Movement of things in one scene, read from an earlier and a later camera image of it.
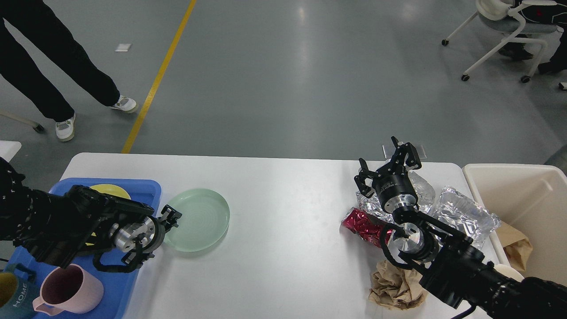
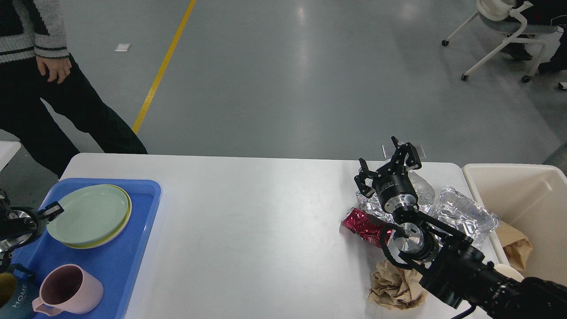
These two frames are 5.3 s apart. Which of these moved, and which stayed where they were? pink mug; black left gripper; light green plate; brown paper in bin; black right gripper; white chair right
Moved: light green plate; black left gripper
Stayed: pink mug; black right gripper; white chair right; brown paper in bin
